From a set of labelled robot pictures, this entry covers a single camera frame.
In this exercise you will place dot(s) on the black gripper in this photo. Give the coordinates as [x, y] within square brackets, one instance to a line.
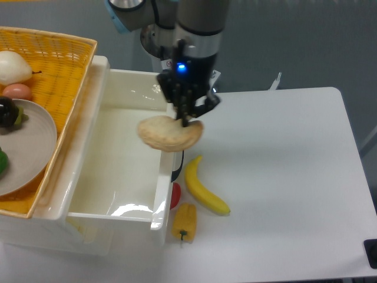
[186, 85]

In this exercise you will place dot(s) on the triangle bread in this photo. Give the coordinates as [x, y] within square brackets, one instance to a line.
[167, 134]

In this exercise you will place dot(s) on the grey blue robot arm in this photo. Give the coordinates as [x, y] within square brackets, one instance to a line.
[187, 32]

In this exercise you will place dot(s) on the white upper drawer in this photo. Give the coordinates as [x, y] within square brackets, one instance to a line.
[124, 184]

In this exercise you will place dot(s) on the white drawer cabinet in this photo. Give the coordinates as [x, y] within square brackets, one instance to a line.
[51, 227]

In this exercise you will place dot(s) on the red tomato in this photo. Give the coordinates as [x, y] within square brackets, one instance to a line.
[175, 196]

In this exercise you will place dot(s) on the yellow banana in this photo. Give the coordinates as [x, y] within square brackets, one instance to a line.
[204, 196]

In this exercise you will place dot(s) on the yellow bell pepper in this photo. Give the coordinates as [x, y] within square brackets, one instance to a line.
[185, 222]

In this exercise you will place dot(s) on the yellow wicker basket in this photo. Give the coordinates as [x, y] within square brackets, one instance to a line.
[64, 61]

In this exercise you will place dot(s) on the grey plate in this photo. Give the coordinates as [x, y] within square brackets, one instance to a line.
[29, 146]

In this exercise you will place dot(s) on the pink egg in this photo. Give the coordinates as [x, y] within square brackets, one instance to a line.
[18, 91]

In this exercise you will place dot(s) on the dark purple eggplant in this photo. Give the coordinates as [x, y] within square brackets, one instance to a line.
[11, 114]

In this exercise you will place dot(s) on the white pear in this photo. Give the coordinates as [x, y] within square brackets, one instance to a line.
[14, 69]

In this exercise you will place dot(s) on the green pepper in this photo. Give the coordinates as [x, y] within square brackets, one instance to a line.
[4, 161]

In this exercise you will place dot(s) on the black object at table edge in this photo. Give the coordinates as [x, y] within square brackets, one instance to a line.
[370, 246]

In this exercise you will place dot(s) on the black drawer handle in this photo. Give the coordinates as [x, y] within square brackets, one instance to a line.
[177, 166]

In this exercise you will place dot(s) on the white table bracket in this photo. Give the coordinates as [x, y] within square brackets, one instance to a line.
[275, 84]

